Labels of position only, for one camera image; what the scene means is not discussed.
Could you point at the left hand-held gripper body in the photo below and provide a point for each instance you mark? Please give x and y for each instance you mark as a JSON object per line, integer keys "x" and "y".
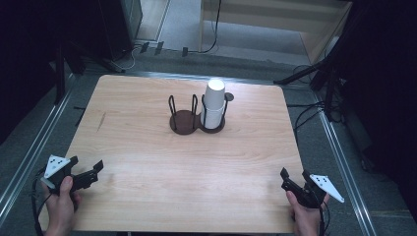
{"x": 58, "y": 170}

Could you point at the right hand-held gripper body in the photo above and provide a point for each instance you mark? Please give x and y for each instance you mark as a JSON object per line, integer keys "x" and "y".
{"x": 311, "y": 190}

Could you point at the person's right hand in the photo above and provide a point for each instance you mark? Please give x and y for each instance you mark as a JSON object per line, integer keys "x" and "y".
{"x": 306, "y": 216}

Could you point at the person's left hand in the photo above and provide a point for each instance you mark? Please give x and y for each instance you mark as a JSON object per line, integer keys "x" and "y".
{"x": 60, "y": 206}

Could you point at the stack of white paper cups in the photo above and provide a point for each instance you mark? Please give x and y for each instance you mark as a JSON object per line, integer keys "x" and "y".
{"x": 212, "y": 118}

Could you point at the black power strip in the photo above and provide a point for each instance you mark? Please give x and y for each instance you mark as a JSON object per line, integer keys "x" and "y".
{"x": 113, "y": 65}

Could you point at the black stand legs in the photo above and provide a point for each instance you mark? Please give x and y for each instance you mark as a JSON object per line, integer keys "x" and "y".
{"x": 303, "y": 73}

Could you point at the white paper cup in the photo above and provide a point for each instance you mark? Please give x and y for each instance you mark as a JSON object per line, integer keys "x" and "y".
{"x": 215, "y": 93}

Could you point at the dark cabinet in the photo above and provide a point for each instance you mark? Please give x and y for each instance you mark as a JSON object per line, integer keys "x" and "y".
{"x": 121, "y": 23}

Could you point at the light wooden shelf unit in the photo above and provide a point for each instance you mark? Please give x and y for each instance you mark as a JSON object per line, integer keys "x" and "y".
{"x": 278, "y": 19}

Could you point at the metal floor rail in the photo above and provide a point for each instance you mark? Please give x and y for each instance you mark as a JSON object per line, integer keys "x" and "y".
{"x": 31, "y": 154}
{"x": 344, "y": 170}

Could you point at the black stand post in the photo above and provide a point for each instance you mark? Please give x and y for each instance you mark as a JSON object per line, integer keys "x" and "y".
{"x": 60, "y": 75}

